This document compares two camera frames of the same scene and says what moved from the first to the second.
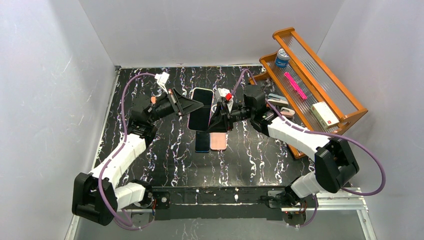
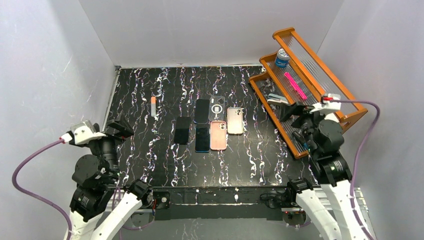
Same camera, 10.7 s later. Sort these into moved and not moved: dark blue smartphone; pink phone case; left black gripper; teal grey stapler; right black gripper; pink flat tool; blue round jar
Moved: right black gripper; left black gripper
Not moved: pink phone case; dark blue smartphone; pink flat tool; teal grey stapler; blue round jar
